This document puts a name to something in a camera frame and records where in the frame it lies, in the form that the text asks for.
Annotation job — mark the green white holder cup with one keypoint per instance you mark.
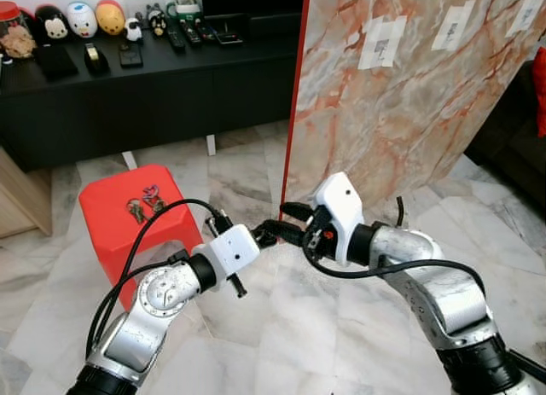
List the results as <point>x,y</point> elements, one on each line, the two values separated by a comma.
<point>184,7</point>

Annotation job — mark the black mouse plush toy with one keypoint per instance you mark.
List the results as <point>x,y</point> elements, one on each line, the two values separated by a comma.
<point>53,24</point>

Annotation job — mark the clear jar with red lid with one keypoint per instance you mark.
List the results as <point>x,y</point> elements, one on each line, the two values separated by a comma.
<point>17,37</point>

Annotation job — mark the red plastic stool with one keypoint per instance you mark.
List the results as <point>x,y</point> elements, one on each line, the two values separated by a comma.
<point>111,233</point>

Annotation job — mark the silver key bunch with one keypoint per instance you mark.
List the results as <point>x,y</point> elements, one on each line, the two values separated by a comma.
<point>136,210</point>

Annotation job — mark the small dark animal figurine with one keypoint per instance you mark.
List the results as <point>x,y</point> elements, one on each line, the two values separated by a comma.
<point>155,20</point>

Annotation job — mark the small panda figurine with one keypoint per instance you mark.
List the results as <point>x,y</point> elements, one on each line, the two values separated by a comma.
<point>134,30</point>

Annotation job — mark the light wooden cabinet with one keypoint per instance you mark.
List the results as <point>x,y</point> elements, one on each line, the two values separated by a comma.
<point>21,199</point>

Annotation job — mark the marble pattern board red edge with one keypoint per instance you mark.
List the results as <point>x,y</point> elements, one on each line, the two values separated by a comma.
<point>409,113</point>

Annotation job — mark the black low TV console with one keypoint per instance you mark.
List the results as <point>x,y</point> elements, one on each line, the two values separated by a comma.
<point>171,105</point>

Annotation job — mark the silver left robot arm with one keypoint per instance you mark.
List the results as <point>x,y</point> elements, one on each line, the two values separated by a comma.
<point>149,305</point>

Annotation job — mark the orange round plush toy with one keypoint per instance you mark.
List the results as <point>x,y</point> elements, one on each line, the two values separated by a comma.
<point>110,18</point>

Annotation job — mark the black tape dispenser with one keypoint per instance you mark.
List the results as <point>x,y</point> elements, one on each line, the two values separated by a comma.
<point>96,60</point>

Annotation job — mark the white round plush toy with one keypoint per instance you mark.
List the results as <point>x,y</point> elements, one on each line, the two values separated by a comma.
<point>82,20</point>

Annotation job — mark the small black phone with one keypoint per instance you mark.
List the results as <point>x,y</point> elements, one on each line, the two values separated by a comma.
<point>130,55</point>

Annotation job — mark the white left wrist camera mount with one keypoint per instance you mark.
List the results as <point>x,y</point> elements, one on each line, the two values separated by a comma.
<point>232,252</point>

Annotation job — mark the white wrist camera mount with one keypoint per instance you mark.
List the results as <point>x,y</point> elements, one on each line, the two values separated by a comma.
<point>232,252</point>
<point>341,207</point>

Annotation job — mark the white paper label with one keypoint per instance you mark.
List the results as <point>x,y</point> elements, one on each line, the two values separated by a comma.
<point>382,41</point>
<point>452,26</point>
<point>525,15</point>

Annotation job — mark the red cushion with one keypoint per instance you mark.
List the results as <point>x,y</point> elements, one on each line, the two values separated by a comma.
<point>540,92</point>

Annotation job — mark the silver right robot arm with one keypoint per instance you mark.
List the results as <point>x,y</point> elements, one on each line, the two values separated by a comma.
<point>444,301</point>

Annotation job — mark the black wallet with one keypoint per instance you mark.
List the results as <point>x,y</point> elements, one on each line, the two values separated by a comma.
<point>57,62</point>

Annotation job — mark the black remote control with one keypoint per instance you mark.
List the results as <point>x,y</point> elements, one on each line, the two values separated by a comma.
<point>191,33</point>
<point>176,40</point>
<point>206,30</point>

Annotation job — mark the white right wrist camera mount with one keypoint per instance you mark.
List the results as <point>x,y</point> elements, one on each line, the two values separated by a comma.
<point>341,207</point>

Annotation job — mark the black flat tray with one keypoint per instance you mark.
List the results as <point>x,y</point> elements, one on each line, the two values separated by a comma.
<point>230,33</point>

